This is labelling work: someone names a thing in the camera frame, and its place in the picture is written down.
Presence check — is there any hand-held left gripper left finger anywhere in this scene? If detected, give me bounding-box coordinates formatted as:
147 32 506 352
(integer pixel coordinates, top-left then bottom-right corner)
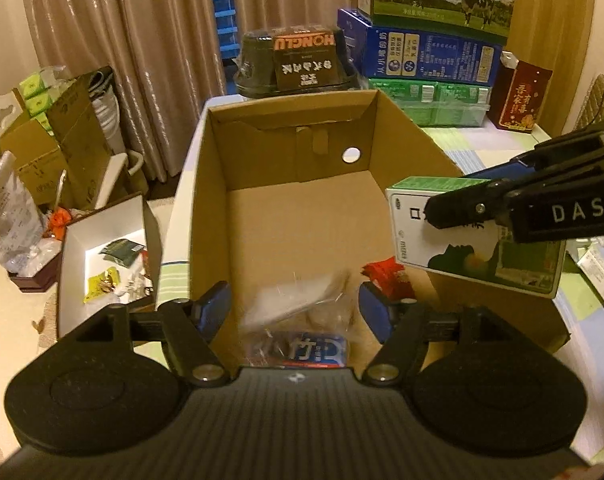
99 281 231 387

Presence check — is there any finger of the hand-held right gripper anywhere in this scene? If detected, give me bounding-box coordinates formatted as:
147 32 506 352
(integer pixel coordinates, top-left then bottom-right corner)
426 145 604 232
462 119 604 182

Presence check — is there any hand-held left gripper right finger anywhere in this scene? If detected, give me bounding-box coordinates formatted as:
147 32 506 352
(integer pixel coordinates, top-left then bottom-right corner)
358 281 513 387

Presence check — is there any white and green medicine box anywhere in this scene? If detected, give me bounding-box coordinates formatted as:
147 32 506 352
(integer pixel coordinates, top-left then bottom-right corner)
386 176 568 300

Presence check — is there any plaid cloth desktop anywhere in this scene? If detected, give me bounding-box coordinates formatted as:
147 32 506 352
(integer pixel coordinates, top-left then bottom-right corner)
154 95 604 466

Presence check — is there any red snack packet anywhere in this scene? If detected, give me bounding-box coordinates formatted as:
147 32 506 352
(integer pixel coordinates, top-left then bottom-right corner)
362 256 417 303

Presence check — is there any red gift box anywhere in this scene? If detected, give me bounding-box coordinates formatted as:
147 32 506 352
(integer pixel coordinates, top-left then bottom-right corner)
487 51 554 134

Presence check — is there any stack of papers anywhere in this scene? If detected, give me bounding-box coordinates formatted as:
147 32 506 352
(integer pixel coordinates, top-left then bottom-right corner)
564 234 604 329

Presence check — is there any clear plastic bag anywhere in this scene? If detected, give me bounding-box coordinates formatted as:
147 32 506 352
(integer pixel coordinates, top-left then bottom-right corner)
239 270 355 342

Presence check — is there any blue and white packet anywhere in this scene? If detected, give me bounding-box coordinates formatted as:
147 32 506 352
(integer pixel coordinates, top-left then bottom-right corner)
247 330 350 369

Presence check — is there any dark green packet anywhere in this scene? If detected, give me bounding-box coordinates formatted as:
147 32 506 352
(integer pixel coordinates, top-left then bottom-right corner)
99 239 147 267

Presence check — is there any green carton pack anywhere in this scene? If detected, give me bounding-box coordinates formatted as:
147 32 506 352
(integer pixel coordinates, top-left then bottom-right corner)
369 77 493 128

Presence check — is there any yellow packet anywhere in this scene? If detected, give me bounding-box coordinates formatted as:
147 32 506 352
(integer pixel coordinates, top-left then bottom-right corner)
83 267 121 305

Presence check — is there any golden curtain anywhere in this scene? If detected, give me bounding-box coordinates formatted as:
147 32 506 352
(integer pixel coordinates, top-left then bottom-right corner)
507 0 601 136

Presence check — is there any white open box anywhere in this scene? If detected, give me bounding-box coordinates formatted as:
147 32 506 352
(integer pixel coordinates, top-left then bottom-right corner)
56 194 163 339

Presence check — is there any blue carton box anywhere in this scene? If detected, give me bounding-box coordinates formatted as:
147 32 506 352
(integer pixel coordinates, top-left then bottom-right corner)
338 7 504 86

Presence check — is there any orange packet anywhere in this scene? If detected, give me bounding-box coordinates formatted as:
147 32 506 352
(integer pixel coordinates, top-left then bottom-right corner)
48 209 73 239

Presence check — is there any dark red box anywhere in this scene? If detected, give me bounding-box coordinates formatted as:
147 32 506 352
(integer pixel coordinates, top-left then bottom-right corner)
6 259 63 294

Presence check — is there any milk carton box cow print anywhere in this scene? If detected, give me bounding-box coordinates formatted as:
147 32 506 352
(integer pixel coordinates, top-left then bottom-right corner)
358 0 520 46

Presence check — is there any white ribbed bucket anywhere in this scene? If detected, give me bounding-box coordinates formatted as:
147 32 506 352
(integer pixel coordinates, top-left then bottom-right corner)
92 91 128 157

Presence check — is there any large brown cardboard box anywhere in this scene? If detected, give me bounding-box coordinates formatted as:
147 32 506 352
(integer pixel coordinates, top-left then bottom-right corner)
0 72 133 211

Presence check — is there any crinkled grey plastic bag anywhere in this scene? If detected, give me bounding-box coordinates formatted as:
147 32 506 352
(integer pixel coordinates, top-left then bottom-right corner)
0 152 48 278

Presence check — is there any dark cake container brown label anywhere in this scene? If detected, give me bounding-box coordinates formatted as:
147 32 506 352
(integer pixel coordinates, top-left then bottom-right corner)
233 25 361 99

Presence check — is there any white cardboard insert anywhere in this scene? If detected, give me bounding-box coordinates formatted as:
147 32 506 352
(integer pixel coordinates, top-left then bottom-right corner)
0 91 28 162

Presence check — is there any stack of blue plastic crates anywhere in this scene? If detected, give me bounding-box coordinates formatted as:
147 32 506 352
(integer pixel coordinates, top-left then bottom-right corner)
208 0 239 67

